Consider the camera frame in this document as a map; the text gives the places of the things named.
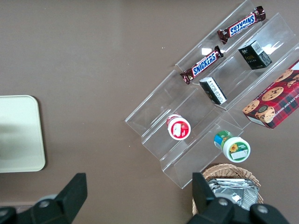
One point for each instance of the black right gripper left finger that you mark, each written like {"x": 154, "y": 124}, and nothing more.
{"x": 70, "y": 193}

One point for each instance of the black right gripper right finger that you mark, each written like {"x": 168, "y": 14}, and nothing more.
{"x": 204, "y": 193}

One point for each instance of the light tan wicker basket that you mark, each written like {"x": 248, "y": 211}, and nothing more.
{"x": 233, "y": 169}

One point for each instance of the cream rectangular tray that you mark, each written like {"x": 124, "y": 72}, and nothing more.
{"x": 21, "y": 135}

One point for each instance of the silver foil pack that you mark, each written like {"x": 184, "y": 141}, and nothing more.
{"x": 236, "y": 189}

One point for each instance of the green lidded cup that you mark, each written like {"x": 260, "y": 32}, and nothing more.
{"x": 234, "y": 149}

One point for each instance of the red lidded cup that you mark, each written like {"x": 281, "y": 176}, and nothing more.
{"x": 179, "y": 128}

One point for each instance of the clear acrylic stepped riser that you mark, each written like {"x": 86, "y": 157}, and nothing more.
{"x": 275, "y": 30}
{"x": 158, "y": 109}

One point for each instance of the small black box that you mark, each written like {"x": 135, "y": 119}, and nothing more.
{"x": 253, "y": 57}
{"x": 213, "y": 91}

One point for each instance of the red plaid cookie box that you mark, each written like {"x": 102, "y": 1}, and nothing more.
{"x": 275, "y": 98}

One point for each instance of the brown Snickers bar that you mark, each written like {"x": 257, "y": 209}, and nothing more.
{"x": 203, "y": 65}
{"x": 243, "y": 24}

